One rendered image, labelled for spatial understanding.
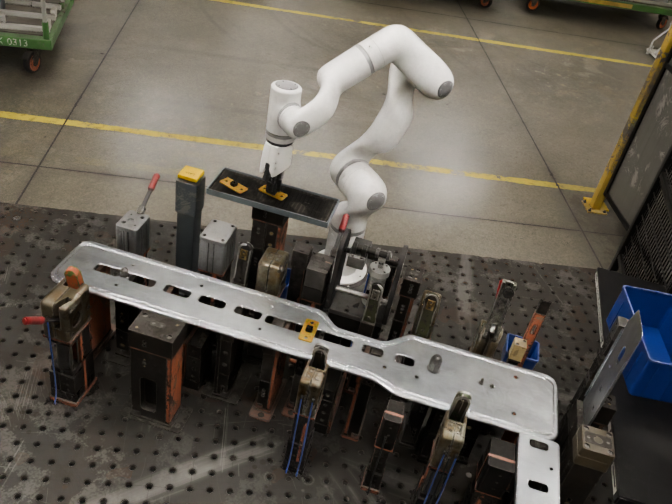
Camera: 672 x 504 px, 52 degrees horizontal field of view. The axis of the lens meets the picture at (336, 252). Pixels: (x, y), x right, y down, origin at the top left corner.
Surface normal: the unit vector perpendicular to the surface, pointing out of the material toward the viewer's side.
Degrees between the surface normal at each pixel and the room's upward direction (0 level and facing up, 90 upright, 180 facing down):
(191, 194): 90
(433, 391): 0
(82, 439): 0
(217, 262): 90
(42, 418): 0
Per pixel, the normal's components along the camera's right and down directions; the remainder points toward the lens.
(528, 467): 0.16, -0.79
